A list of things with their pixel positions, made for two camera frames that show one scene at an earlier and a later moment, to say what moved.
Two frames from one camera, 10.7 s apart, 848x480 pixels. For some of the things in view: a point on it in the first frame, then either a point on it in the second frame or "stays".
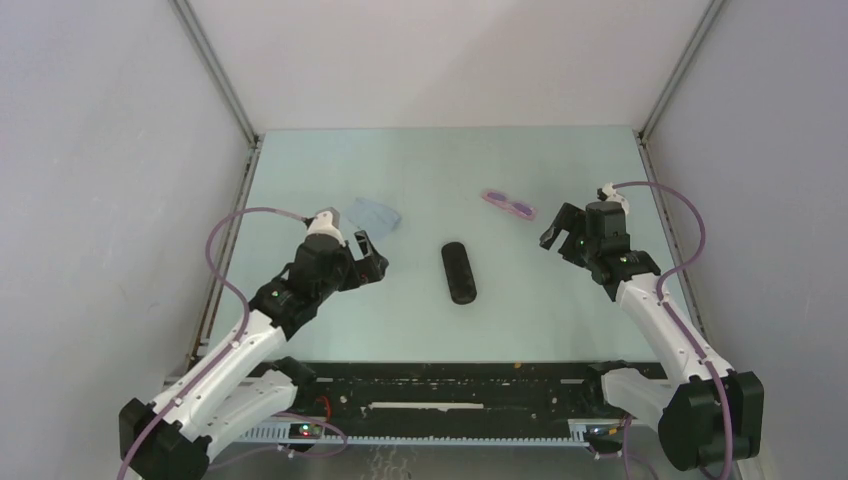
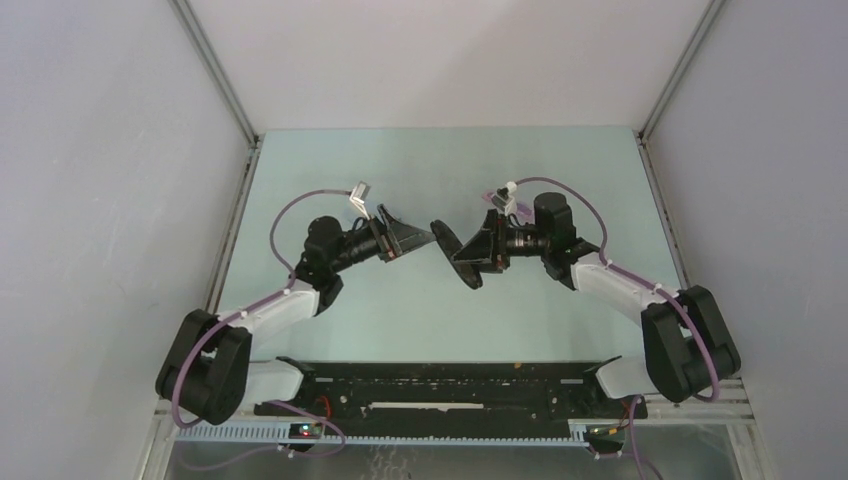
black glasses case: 459,272 to 450,243
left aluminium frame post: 223,82 stays
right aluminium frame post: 653,116 stays
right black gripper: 563,221 to 490,245
